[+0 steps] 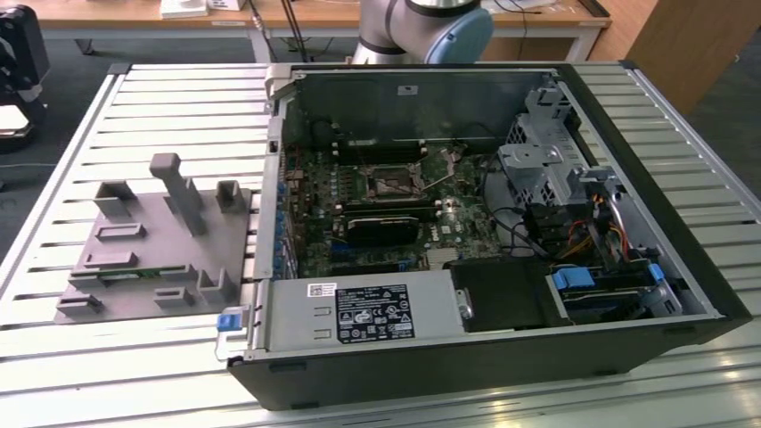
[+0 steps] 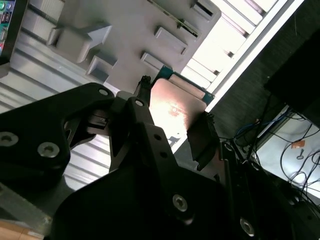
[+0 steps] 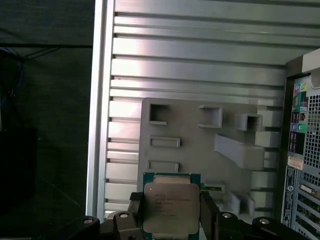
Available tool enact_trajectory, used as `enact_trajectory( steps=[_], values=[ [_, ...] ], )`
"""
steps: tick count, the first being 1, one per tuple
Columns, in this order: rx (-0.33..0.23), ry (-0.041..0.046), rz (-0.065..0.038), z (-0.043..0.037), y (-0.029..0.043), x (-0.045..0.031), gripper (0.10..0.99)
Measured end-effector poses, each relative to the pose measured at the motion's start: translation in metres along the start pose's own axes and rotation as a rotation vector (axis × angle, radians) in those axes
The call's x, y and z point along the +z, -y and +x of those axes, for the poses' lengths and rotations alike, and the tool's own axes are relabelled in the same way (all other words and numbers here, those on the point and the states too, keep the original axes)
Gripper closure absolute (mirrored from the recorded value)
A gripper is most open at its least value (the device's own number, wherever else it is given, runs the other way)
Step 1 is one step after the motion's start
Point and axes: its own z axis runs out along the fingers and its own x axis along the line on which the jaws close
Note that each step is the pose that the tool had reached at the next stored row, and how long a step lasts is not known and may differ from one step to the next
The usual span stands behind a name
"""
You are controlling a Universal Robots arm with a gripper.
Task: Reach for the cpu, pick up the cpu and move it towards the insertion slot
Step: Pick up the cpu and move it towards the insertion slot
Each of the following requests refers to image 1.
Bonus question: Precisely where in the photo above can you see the brown wooden cabinet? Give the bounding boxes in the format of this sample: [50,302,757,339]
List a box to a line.
[627,0,761,116]

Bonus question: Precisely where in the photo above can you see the black RAM sticks pair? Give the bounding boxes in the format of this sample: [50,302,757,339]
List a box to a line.
[339,201,439,220]

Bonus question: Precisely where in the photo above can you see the silver power supply with label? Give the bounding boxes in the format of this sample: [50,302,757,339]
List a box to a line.
[263,269,466,352]

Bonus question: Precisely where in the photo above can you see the black hanging cables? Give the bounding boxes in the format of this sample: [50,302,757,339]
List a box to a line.
[247,0,335,62]

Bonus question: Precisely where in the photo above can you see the yellow red wire bundle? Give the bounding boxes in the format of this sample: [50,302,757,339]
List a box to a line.
[561,221,631,260]

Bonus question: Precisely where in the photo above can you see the black open PC case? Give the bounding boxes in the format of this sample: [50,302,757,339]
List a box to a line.
[226,61,751,412]

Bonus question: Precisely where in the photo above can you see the green RAM stick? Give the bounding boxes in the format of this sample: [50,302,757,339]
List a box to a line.
[98,266,186,282]

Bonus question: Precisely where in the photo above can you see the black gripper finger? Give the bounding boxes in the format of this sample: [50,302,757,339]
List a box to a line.
[0,101,49,155]

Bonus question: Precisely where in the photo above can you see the metal socket cover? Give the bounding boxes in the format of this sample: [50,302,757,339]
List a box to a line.
[437,146,463,178]

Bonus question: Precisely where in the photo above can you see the silver metal drive cage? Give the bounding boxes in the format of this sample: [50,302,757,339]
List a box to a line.
[497,84,597,211]

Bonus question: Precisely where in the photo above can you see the black RAM slots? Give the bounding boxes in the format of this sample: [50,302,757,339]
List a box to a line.
[334,136,426,165]

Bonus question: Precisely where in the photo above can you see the wooden desk white frame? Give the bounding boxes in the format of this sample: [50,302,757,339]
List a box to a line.
[34,0,613,63]

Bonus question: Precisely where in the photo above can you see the thin metal locking lever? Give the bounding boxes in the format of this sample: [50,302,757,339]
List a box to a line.
[422,170,463,190]

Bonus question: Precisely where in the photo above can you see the green motherboard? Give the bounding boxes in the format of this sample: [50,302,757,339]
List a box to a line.
[278,141,513,278]

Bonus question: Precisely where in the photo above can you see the black graphics card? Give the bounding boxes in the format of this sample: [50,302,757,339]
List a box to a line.
[346,215,419,247]

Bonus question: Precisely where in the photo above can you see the black internal cable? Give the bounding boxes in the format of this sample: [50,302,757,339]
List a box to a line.
[490,206,555,260]

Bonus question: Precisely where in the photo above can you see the CPU socket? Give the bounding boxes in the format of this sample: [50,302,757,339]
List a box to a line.
[363,166,426,201]

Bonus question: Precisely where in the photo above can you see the grey plastic parts rack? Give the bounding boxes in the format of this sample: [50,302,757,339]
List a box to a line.
[52,152,258,325]

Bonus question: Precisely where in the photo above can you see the blue case latch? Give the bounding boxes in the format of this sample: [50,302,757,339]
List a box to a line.
[215,307,246,333]

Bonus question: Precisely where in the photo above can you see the blue disk carrier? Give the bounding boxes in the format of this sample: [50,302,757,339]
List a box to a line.
[549,264,597,293]

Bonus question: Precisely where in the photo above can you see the small silver heat sink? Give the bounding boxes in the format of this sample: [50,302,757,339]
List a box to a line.
[425,248,463,272]

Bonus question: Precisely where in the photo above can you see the flat white box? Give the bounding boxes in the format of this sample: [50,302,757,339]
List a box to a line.
[159,0,209,21]

